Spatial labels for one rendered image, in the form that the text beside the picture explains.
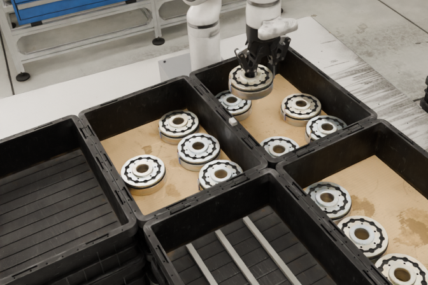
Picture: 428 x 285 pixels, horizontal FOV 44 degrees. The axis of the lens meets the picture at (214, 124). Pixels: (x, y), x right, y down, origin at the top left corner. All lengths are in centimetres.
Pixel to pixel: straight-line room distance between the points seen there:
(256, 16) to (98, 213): 55
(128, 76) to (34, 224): 75
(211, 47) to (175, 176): 45
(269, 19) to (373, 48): 218
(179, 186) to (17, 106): 76
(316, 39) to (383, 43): 140
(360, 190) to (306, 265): 24
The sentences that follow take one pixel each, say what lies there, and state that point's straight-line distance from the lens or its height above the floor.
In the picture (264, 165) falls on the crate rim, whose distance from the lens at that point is 111.
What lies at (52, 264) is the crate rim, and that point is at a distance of 102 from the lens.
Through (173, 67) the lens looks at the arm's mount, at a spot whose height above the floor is 80.
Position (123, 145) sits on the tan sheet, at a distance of 135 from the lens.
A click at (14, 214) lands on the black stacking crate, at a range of 127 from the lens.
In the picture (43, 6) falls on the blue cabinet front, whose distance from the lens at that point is 308.
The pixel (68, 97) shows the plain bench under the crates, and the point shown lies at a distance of 178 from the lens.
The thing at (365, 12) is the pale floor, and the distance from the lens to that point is 364.
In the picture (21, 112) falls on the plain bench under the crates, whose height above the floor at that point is 70.
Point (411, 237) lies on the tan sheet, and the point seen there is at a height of 83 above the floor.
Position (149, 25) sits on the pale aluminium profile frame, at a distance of 324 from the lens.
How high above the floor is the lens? 172
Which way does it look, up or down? 40 degrees down
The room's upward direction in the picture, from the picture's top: 4 degrees counter-clockwise
